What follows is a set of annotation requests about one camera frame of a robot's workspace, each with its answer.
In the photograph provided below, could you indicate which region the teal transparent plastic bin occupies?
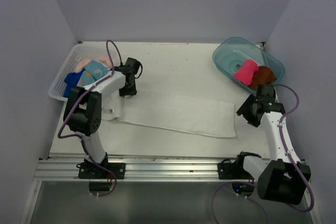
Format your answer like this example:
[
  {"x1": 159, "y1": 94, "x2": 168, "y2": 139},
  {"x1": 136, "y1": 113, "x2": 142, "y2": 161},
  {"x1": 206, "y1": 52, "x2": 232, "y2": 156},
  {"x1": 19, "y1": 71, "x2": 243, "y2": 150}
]
[{"x1": 212, "y1": 37, "x2": 285, "y2": 94}]

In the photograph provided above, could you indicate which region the white towel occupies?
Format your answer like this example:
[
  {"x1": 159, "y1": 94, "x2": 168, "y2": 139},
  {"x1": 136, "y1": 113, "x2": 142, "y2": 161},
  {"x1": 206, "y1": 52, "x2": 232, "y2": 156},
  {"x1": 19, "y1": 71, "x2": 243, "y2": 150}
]
[{"x1": 102, "y1": 91, "x2": 236, "y2": 138}]

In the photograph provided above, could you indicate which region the light blue patterned cloth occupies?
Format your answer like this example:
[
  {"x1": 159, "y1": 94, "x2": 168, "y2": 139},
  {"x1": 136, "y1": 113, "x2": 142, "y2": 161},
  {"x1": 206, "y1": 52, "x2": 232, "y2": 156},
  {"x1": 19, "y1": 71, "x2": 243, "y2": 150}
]
[{"x1": 81, "y1": 60, "x2": 112, "y2": 87}]

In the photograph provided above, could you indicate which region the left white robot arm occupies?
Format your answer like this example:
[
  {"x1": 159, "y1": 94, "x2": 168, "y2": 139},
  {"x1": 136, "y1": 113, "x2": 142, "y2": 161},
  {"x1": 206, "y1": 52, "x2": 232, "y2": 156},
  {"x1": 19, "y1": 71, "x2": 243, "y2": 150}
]
[{"x1": 58, "y1": 58, "x2": 143, "y2": 178}]

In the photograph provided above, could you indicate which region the brown rolled towel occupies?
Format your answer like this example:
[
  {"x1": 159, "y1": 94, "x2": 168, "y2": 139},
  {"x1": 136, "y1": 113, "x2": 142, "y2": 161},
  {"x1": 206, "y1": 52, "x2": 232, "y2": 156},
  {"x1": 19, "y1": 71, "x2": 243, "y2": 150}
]
[{"x1": 248, "y1": 66, "x2": 276, "y2": 90}]

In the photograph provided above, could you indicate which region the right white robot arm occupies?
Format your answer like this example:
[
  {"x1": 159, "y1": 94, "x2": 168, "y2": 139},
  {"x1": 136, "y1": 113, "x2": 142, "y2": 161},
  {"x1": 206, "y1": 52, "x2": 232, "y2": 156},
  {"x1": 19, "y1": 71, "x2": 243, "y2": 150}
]
[{"x1": 234, "y1": 84, "x2": 311, "y2": 206}]

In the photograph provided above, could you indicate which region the white plastic laundry basket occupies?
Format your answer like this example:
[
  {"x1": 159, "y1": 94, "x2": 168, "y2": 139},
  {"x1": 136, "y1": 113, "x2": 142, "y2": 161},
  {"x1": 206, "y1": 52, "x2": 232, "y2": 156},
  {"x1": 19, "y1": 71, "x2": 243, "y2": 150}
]
[{"x1": 47, "y1": 45, "x2": 119, "y2": 101}]

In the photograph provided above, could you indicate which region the pink cloth in basket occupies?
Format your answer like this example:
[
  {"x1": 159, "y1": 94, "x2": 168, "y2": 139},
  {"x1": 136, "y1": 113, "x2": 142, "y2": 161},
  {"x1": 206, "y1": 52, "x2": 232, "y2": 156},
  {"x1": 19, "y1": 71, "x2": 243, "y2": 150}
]
[{"x1": 75, "y1": 56, "x2": 115, "y2": 74}]

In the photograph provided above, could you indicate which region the pink rolled towel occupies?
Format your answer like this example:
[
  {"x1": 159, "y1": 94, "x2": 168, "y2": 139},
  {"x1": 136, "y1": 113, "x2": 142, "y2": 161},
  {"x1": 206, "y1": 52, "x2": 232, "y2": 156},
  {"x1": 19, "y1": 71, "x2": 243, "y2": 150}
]
[{"x1": 233, "y1": 59, "x2": 259, "y2": 86}]

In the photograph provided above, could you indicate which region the aluminium mounting rail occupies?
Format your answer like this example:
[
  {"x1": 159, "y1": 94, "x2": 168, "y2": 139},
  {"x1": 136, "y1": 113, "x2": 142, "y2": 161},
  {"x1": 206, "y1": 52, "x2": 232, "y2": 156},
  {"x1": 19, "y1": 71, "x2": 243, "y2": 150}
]
[{"x1": 34, "y1": 155, "x2": 308, "y2": 183}]

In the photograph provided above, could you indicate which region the dark blue cloth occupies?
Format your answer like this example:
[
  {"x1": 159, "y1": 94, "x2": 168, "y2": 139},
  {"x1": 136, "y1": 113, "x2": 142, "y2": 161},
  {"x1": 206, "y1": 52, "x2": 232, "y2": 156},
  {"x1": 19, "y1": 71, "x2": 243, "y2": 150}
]
[{"x1": 63, "y1": 69, "x2": 85, "y2": 98}]

